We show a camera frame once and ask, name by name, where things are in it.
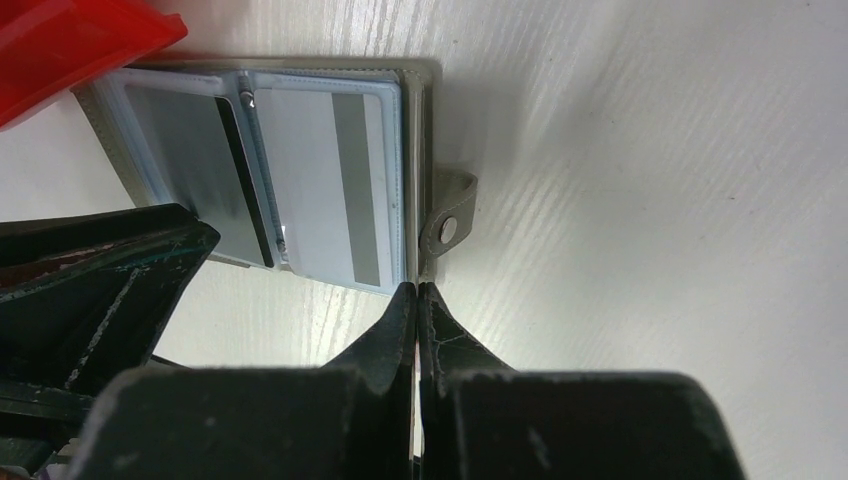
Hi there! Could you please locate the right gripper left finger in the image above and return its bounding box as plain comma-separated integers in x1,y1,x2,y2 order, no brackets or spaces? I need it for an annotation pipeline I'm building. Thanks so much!
327,282,418,479

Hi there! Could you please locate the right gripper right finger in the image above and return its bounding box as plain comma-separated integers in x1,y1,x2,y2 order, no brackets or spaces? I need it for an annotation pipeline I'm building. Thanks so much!
418,282,512,479

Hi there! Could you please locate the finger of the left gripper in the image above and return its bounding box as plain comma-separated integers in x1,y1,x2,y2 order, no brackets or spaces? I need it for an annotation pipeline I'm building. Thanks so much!
1,204,220,424

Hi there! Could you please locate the grey card holder wallet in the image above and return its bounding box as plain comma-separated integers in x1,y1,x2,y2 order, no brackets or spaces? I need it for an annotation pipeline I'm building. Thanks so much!
75,58,478,294

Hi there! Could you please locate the red plastic bin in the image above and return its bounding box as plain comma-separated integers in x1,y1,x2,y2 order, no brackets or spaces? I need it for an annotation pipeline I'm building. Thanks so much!
1,0,188,129

